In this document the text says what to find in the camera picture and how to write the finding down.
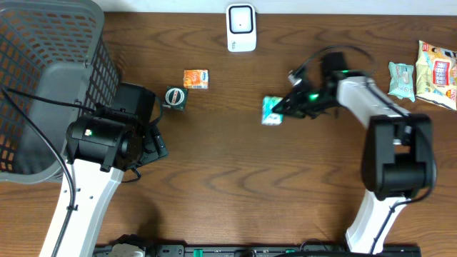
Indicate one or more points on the grey plastic mesh basket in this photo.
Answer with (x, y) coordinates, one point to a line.
(55, 67)

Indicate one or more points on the green tissue pack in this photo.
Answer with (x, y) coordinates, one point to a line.
(269, 118)

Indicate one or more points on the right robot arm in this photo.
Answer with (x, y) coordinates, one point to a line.
(398, 167)

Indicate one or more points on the teal small snack packet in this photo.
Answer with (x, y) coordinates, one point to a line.
(401, 83)

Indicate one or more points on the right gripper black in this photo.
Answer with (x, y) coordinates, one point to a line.
(294, 106)

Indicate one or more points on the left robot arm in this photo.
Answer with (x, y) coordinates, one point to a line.
(101, 147)

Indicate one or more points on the dark green round-label box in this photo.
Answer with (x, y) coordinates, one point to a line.
(175, 98)

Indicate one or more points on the white barcode scanner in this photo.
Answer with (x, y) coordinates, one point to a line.
(241, 28)

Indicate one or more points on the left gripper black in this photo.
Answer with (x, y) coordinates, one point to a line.
(155, 145)

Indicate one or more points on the orange tissue pack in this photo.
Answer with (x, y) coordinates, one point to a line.
(196, 79)

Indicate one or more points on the large white snack bag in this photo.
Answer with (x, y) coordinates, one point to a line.
(436, 75)

